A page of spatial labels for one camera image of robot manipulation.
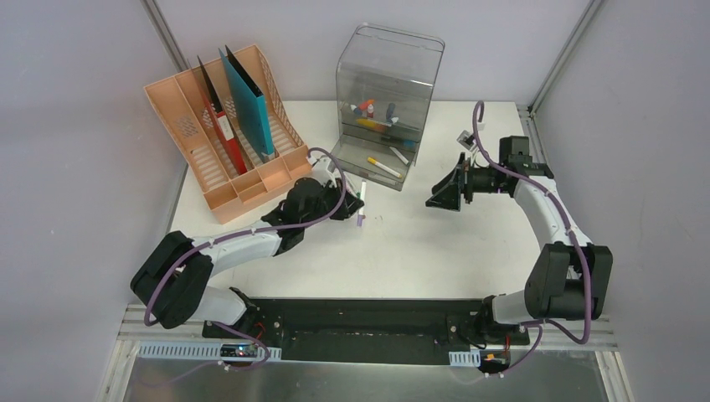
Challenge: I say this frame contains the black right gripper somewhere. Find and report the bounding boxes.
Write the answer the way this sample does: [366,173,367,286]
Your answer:
[426,153,507,211]

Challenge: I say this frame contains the white marker purple cap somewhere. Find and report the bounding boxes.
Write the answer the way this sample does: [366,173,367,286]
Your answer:
[357,179,367,227]

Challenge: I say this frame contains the white marker yellow caps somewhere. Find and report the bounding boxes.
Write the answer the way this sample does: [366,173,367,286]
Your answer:
[367,157,402,178]

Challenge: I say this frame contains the white marker green cap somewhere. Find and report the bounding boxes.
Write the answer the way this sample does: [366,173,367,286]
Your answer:
[389,147,410,166]

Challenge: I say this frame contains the blue white small bottle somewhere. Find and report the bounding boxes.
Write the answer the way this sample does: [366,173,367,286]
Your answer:
[350,105,363,116]

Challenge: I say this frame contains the red orange small bottle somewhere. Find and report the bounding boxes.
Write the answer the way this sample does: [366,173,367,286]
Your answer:
[358,99,374,111]

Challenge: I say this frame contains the dark blue small bottle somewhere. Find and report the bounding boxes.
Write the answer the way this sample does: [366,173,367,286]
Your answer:
[385,102,396,123]

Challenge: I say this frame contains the smoked clear drawer box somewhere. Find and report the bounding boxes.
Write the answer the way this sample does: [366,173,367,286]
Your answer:
[332,23,445,191]

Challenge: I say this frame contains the teal folder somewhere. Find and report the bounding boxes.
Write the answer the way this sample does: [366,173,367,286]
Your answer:
[219,46,276,162]

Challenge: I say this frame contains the red folder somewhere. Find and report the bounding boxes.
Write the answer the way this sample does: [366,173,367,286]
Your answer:
[198,58,248,175]

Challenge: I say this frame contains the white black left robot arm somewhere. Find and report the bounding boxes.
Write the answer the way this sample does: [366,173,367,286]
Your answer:
[130,178,364,339]

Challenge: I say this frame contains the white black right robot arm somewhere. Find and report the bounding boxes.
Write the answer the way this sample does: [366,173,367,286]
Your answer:
[425,136,613,343]

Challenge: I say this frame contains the peach plastic file organizer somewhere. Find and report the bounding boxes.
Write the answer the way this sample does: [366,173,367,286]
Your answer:
[144,45,311,224]

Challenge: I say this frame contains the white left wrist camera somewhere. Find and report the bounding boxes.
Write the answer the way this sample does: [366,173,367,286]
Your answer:
[311,159,340,188]

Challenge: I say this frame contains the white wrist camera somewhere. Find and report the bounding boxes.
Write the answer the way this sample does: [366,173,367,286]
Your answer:
[457,130,478,154]
[311,159,340,188]

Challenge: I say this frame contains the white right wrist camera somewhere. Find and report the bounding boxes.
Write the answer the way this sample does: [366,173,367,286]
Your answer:
[457,130,478,154]

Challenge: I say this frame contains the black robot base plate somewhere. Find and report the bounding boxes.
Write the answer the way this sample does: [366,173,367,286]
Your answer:
[235,298,530,365]

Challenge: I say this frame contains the aluminium frame rail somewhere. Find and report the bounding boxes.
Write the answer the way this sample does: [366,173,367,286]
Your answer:
[117,304,281,363]

